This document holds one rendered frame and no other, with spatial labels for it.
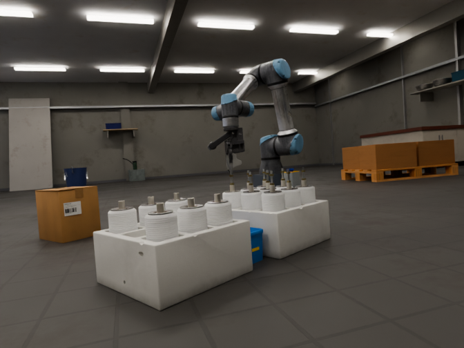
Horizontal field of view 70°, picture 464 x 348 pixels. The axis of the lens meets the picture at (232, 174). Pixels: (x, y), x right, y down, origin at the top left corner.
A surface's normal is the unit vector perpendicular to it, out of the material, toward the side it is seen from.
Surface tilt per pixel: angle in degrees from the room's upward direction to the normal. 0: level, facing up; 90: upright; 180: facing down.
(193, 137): 90
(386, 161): 90
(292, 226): 90
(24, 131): 76
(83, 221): 89
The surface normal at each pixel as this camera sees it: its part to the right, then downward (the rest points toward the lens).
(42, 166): 0.28, -0.23
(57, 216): -0.59, 0.05
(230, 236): 0.72, -0.03
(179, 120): 0.30, 0.01
